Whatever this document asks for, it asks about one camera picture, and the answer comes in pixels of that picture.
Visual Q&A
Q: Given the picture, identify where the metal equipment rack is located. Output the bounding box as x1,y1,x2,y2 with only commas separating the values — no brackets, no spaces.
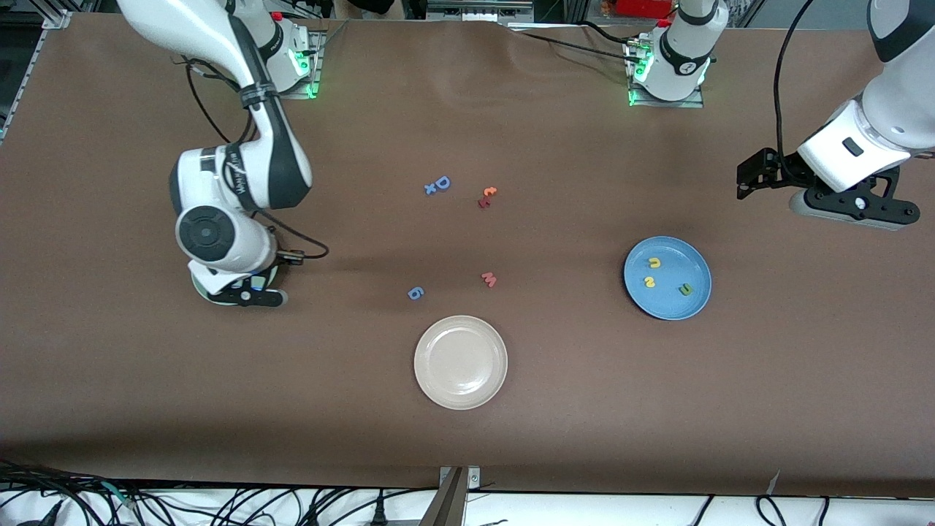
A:
426,0,535,23

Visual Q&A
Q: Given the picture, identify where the small metal bracket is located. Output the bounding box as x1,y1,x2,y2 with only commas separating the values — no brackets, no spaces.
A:
438,465,481,490

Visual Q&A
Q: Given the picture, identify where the aluminium frame rail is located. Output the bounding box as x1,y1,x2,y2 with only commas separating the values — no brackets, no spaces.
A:
0,0,74,147

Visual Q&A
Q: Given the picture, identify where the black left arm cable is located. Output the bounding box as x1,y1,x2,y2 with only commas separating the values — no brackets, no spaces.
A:
773,0,815,183

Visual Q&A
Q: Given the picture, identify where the light green plate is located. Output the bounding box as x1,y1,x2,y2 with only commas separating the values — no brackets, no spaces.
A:
191,263,282,306

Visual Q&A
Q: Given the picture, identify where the teal tipped cable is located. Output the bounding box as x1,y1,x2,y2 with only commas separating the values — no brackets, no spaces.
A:
99,479,140,512

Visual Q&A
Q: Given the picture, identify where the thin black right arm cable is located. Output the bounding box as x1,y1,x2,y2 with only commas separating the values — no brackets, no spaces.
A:
172,57,329,261

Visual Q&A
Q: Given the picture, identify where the red box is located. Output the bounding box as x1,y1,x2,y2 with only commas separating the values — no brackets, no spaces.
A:
614,0,676,19

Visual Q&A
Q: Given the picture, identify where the aluminium profile beam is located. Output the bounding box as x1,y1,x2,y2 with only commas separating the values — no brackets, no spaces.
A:
420,468,468,526

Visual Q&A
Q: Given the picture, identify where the brown table cover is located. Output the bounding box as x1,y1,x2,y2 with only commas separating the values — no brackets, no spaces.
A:
0,15,935,499

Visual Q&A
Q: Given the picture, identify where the blue plate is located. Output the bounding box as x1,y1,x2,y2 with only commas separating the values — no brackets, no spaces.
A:
623,235,713,321

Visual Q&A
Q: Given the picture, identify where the beige plate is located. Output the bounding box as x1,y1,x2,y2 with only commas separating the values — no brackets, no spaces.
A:
413,315,509,411

